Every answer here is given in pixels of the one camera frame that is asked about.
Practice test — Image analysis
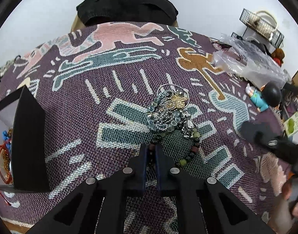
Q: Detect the dark mixed bead bracelet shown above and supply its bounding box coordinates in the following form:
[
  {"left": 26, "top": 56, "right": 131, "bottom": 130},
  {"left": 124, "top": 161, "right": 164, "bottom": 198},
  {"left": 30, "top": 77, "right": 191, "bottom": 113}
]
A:
[{"left": 148, "top": 128, "right": 201, "bottom": 168}]

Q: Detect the brown rudraksha bead bracelet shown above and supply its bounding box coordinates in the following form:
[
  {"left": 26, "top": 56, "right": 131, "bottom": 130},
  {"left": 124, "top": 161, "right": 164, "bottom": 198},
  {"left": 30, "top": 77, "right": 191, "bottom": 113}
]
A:
[{"left": 1, "top": 128, "right": 14, "bottom": 183}]

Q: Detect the blue braided bracelet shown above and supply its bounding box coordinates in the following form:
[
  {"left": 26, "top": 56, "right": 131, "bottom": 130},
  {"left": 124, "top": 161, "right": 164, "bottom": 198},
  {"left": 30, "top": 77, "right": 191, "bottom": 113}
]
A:
[{"left": 2, "top": 130, "right": 13, "bottom": 153}]

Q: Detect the grey crystal bead necklace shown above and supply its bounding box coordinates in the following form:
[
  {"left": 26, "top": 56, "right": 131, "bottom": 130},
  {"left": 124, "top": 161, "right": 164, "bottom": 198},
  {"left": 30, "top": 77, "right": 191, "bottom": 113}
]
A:
[{"left": 146, "top": 83, "right": 196, "bottom": 140}]

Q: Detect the person's right hand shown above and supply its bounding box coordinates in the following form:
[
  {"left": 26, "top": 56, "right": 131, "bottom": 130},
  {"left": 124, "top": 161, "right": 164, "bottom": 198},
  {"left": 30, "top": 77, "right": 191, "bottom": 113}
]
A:
[{"left": 267, "top": 177, "right": 298, "bottom": 233}]

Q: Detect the green tissue box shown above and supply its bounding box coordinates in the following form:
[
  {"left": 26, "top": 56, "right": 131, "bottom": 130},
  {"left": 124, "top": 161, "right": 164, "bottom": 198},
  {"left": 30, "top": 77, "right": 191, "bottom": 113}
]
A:
[{"left": 283, "top": 112, "right": 298, "bottom": 137}]

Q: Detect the black-haired boy figurine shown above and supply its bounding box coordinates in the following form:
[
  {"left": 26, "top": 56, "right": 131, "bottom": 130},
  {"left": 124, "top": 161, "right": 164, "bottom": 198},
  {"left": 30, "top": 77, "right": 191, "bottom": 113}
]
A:
[{"left": 245, "top": 81, "right": 282, "bottom": 113}]

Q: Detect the brown plush toy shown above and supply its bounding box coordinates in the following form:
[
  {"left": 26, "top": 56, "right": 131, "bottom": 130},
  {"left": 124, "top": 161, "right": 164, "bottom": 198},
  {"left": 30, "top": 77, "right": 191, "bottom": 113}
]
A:
[{"left": 271, "top": 48, "right": 285, "bottom": 67}]

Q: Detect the clear plastic bag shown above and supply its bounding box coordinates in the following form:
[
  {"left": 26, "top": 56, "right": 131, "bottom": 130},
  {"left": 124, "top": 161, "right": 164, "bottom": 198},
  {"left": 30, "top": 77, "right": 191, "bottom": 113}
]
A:
[{"left": 212, "top": 34, "right": 289, "bottom": 89}]

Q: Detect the black open gift box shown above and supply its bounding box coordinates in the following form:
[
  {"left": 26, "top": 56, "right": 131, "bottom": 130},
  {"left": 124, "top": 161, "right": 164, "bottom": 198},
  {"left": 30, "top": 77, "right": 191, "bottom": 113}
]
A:
[{"left": 0, "top": 86, "right": 50, "bottom": 193}]

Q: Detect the patterned purple woven blanket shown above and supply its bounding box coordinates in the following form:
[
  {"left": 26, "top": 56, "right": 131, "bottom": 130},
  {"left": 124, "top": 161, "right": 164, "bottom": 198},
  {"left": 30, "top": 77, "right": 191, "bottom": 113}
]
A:
[{"left": 0, "top": 23, "right": 289, "bottom": 228}]

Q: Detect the cream handbag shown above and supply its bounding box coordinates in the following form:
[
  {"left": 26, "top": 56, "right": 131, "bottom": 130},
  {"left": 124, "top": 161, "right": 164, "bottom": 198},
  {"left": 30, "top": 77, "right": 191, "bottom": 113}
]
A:
[{"left": 255, "top": 10, "right": 278, "bottom": 39}]

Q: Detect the black shoe rack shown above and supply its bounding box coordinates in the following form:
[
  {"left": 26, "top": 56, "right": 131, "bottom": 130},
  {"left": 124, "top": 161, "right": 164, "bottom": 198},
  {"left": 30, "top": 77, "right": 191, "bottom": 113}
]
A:
[{"left": 0, "top": 55, "right": 21, "bottom": 82}]

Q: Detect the black jacket on chair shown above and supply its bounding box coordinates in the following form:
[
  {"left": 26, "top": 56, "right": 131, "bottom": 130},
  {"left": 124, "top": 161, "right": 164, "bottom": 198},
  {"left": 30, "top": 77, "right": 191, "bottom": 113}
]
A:
[{"left": 76, "top": 0, "right": 178, "bottom": 27}]

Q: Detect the black wire wall basket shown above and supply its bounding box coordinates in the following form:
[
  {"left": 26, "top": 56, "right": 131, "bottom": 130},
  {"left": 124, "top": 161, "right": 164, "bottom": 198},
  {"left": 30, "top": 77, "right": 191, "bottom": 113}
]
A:
[{"left": 239, "top": 9, "right": 284, "bottom": 48}]

